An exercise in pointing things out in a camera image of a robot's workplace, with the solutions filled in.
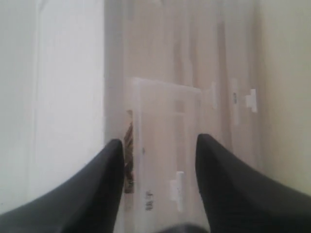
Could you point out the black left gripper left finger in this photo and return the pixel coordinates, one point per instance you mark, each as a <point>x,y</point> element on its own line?
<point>86,203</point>

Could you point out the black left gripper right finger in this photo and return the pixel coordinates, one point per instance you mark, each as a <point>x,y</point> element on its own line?
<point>239,199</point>

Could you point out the white translucent drawer cabinet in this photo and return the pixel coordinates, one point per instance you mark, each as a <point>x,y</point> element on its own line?
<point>87,54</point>

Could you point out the clear plastic container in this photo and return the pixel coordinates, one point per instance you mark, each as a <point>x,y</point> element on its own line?
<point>240,59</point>
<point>196,56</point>

